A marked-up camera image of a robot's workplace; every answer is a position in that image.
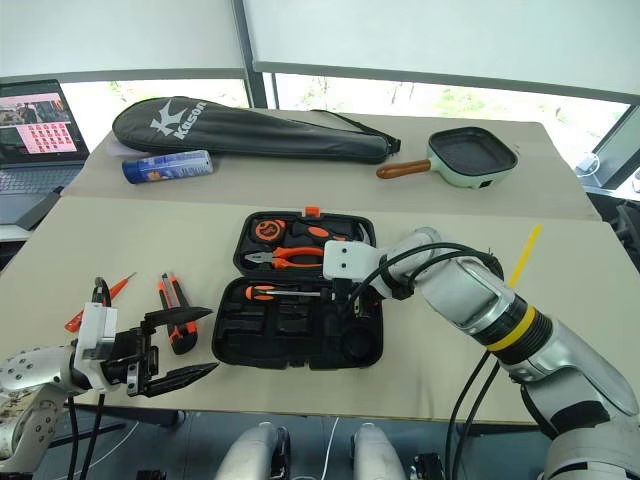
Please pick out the orange black screwdriver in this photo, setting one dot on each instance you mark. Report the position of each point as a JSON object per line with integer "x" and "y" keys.
{"x": 257, "y": 292}

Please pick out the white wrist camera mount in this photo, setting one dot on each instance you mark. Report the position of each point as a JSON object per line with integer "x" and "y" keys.
{"x": 95, "y": 325}
{"x": 350, "y": 260}

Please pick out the orange black tape measure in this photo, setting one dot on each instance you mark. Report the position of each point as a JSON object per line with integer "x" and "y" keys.
{"x": 266, "y": 230}

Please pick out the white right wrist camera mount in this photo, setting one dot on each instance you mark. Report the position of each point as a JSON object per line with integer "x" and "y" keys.
{"x": 350, "y": 260}

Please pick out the dark window frame post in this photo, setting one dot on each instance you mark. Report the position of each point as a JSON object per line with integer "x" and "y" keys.
{"x": 257, "y": 90}

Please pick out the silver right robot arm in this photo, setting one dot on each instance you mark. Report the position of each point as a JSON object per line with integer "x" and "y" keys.
{"x": 480, "y": 295}

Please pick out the white roller blind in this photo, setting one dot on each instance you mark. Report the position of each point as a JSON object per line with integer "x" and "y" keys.
{"x": 120, "y": 35}
{"x": 440, "y": 40}

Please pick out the open laptop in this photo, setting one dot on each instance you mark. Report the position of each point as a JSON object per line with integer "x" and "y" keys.
{"x": 35, "y": 125}

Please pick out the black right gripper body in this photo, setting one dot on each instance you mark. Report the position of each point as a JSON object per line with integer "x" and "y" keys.
{"x": 344, "y": 290}

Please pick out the orange black utility knife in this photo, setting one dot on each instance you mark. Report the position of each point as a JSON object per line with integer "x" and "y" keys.
{"x": 172, "y": 295}

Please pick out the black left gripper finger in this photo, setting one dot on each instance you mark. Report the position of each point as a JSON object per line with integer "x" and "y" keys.
{"x": 185, "y": 314}
{"x": 185, "y": 375}

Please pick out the black plastic tool case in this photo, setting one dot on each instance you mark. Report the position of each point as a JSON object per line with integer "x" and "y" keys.
{"x": 260, "y": 340}

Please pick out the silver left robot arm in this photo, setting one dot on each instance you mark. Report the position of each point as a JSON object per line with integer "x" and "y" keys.
{"x": 30, "y": 370}

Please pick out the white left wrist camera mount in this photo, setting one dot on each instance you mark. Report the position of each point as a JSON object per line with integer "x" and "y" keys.
{"x": 95, "y": 325}

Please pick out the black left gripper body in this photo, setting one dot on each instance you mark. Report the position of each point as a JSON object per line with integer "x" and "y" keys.
{"x": 127, "y": 350}

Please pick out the blue printed cylinder can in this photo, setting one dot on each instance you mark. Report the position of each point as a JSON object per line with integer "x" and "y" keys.
{"x": 170, "y": 166}

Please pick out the slim orange screwdriver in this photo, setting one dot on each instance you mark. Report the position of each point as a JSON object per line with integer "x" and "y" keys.
{"x": 120, "y": 286}

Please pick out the black Kason racket bag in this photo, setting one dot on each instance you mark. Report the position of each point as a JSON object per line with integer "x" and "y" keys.
{"x": 240, "y": 130}

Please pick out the silver rounded shape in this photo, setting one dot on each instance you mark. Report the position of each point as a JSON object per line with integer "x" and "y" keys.
{"x": 252, "y": 450}
{"x": 375, "y": 452}

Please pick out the yellow strip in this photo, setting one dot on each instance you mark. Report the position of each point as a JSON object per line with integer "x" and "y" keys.
{"x": 525, "y": 255}

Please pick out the small white sill object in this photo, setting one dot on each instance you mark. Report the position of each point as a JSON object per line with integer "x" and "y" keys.
{"x": 589, "y": 164}

